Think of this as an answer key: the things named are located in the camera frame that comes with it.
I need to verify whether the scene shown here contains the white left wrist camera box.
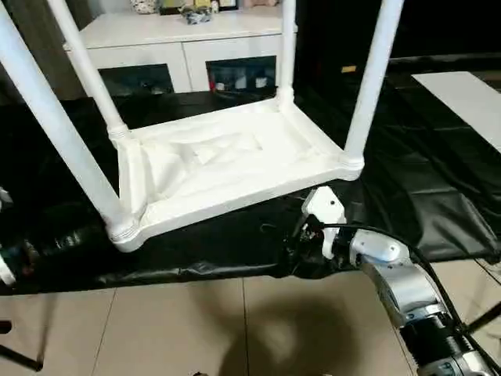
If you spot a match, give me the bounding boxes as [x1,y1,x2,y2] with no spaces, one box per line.
[0,243,18,287]

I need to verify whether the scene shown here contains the white side table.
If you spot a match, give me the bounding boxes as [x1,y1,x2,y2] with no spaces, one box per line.
[412,70,501,154]

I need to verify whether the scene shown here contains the black work mat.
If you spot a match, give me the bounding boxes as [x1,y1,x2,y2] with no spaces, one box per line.
[0,72,501,297]

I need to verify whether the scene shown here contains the white cabinet with glass doors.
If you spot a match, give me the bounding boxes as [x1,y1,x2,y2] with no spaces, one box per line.
[66,6,300,99]

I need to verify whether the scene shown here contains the white plastic table top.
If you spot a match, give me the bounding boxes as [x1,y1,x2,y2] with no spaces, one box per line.
[110,94,366,253]

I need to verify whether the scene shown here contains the black stand leg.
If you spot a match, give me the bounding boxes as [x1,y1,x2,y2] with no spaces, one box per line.
[465,301,501,334]
[0,316,45,372]

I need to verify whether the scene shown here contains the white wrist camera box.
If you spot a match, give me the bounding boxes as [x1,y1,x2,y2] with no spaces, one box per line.
[0,243,18,287]
[301,186,348,261]

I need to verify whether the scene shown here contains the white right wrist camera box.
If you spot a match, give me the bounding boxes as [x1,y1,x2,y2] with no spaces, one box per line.
[301,186,348,261]

